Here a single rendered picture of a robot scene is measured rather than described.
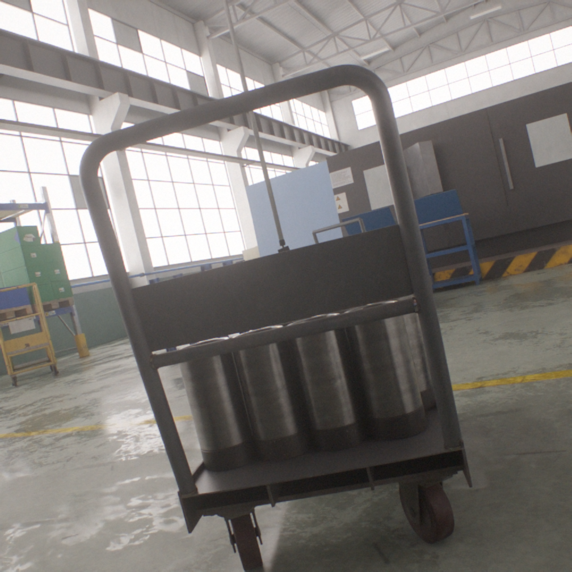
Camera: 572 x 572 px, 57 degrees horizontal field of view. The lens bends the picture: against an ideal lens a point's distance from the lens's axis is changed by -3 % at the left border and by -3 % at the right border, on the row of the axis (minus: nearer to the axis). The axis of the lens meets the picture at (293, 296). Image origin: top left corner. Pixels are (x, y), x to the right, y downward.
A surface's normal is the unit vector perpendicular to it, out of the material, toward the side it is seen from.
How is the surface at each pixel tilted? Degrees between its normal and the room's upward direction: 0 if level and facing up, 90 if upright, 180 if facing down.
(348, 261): 98
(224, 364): 90
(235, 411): 90
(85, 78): 90
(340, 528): 0
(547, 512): 0
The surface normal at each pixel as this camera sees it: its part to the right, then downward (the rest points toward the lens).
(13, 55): 0.88, -0.18
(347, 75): -0.10, 0.41
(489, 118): -0.42, 0.08
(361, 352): -0.70, 0.20
